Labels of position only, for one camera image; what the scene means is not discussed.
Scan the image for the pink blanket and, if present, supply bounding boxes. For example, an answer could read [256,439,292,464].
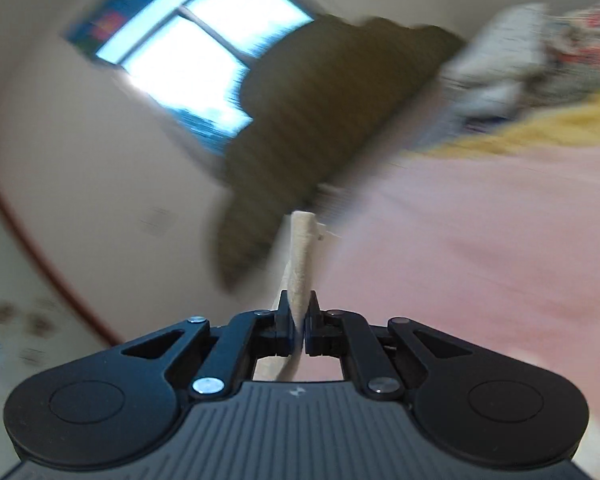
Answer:
[300,140,600,461]

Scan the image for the colourful printed cloth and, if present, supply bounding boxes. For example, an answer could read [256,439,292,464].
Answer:
[545,0,600,106]

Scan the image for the flower-patterned wardrobe door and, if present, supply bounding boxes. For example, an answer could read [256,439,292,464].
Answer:
[0,190,111,411]

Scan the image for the brown wooden door frame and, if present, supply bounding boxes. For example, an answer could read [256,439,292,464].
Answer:
[0,155,123,348]

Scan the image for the olive green padded headboard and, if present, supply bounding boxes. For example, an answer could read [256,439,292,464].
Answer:
[212,15,466,293]

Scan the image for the pile of bedding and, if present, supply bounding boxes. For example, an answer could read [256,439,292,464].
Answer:
[440,2,566,126]

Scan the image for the cream pants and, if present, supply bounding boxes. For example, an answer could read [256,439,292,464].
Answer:
[252,211,326,383]

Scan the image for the yellow blanket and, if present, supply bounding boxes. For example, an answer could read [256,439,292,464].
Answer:
[420,87,600,161]

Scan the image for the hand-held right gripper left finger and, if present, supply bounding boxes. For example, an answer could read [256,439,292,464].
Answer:
[121,290,297,402]

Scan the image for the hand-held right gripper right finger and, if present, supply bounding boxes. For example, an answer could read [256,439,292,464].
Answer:
[305,291,481,402]

